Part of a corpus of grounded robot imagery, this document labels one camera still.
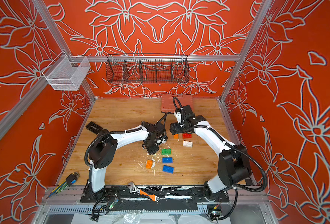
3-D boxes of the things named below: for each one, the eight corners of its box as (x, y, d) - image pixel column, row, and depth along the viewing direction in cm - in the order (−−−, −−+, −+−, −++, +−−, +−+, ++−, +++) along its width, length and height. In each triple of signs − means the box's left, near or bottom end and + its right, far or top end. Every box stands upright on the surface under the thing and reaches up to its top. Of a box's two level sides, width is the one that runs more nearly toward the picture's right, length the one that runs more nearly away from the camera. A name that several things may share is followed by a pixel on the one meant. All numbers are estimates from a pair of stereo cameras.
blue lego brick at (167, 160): (162, 163, 86) (162, 161, 84) (162, 158, 88) (162, 157, 86) (172, 163, 86) (172, 161, 84) (172, 158, 88) (172, 157, 86)
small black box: (86, 128, 102) (84, 127, 100) (92, 123, 105) (91, 121, 104) (96, 135, 98) (94, 133, 97) (102, 129, 102) (101, 127, 100)
